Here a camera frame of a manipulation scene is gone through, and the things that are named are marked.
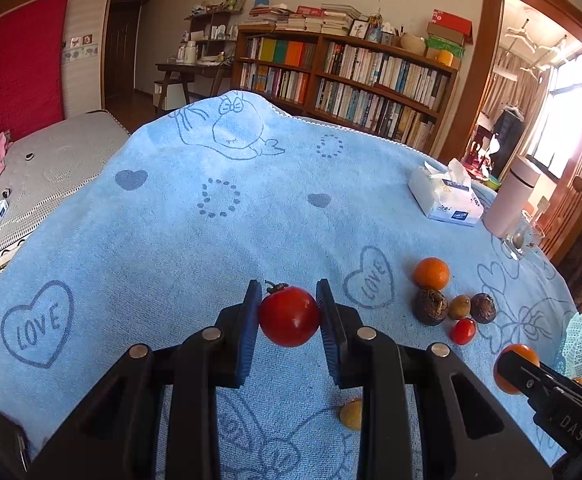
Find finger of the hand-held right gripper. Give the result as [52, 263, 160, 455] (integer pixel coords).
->
[497, 351, 564, 403]

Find grey mattress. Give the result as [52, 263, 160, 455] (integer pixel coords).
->
[0, 110, 132, 286]

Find pink thermos bottle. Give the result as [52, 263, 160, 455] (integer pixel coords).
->
[483, 155, 542, 238]

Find brown cardboard box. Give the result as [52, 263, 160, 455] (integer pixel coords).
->
[427, 22, 466, 46]

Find beige woven basket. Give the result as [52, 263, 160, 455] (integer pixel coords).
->
[401, 33, 427, 56]

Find beige curtain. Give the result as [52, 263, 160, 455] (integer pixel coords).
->
[491, 50, 536, 161]

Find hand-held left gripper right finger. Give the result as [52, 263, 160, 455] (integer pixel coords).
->
[315, 278, 554, 480]

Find olive brown round fruit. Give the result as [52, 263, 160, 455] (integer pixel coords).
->
[447, 295, 472, 321]

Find stacks of books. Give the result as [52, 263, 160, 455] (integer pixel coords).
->
[243, 2, 372, 37]

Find rows of shelved books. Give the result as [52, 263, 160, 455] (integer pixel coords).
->
[241, 35, 449, 146]

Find white tissue pack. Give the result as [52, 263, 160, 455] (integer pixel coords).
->
[407, 157, 485, 227]

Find dark wooden door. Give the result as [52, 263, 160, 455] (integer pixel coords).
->
[100, 0, 157, 106]

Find dark wooden desk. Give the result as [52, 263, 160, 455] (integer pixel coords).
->
[155, 57, 234, 113]

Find white hanging drying rack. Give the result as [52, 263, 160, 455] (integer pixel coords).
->
[503, 17, 572, 68]

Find blue printed towel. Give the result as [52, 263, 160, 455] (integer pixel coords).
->
[0, 89, 582, 480]

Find wooden bookshelf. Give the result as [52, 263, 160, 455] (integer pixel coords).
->
[233, 25, 459, 153]

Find clear glass cup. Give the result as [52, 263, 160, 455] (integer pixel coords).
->
[502, 209, 546, 261]

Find green box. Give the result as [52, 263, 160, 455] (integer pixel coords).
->
[425, 35, 466, 58]

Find red cardboard box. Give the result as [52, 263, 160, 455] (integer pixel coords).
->
[431, 8, 473, 36]

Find small wooden desk shelf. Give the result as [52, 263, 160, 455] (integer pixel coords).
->
[185, 7, 244, 63]

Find red cherry tomato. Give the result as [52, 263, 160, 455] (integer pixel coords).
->
[450, 318, 477, 346]

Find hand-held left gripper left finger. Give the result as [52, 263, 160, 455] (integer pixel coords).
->
[26, 280, 263, 480]

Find small yellow fruit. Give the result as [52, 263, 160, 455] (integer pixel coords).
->
[339, 398, 363, 432]

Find small dark brown fruit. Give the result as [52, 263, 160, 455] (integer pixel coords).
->
[471, 292, 498, 324]

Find wooden door with knobs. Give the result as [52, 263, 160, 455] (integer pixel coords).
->
[536, 35, 582, 271]

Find wooden door frame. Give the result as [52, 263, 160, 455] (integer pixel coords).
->
[433, 0, 582, 161]

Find red headboard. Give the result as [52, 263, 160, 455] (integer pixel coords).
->
[0, 0, 69, 143]

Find bright window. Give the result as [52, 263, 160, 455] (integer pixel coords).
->
[523, 50, 582, 181]

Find large dark brown fruit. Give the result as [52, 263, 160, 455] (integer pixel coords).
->
[413, 287, 449, 327]

